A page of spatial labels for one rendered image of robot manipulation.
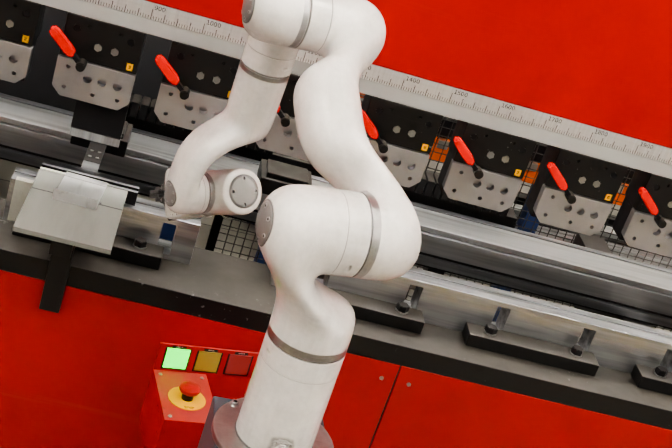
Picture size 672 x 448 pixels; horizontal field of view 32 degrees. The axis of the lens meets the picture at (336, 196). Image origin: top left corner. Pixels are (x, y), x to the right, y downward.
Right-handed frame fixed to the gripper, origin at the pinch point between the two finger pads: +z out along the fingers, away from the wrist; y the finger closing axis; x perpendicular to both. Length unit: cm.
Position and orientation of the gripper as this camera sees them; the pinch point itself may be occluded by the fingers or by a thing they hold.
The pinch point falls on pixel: (160, 194)
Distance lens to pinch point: 237.8
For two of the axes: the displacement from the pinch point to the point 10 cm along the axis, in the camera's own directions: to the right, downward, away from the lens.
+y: 0.0, -10.0, 0.2
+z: -5.9, 0.1, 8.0
